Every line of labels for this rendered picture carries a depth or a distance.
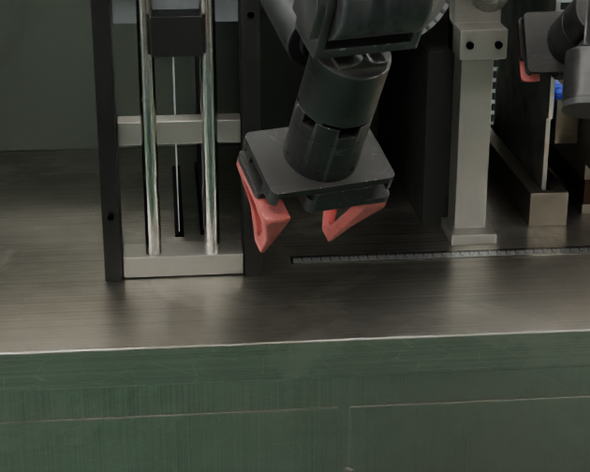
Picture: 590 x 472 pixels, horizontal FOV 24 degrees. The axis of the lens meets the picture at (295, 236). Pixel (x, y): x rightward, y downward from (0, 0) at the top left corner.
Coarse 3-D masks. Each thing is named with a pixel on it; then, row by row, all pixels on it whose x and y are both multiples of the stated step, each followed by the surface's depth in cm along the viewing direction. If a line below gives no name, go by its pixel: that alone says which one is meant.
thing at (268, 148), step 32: (288, 128) 101; (320, 128) 97; (352, 128) 98; (256, 160) 101; (288, 160) 101; (320, 160) 99; (352, 160) 100; (384, 160) 104; (288, 192) 99; (320, 192) 101
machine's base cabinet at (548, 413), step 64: (192, 384) 129; (256, 384) 130; (320, 384) 130; (384, 384) 131; (448, 384) 132; (512, 384) 132; (576, 384) 133; (0, 448) 129; (64, 448) 130; (128, 448) 130; (192, 448) 131; (256, 448) 132; (320, 448) 132; (384, 448) 133; (448, 448) 134; (512, 448) 134; (576, 448) 135
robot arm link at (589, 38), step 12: (576, 0) 131; (588, 0) 131; (564, 12) 136; (576, 12) 131; (588, 12) 131; (564, 24) 135; (576, 24) 132; (588, 24) 130; (576, 36) 134; (588, 36) 130
